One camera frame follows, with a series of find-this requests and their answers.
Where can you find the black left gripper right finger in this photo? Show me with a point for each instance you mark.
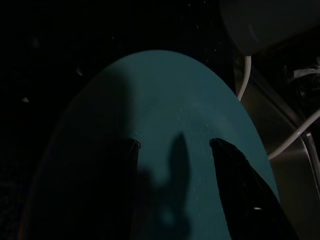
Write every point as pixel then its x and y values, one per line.
pixel 240 190

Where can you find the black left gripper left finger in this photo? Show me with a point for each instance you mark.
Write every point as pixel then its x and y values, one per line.
pixel 117 185

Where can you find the teal plate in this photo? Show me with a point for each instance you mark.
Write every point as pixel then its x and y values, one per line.
pixel 175 100

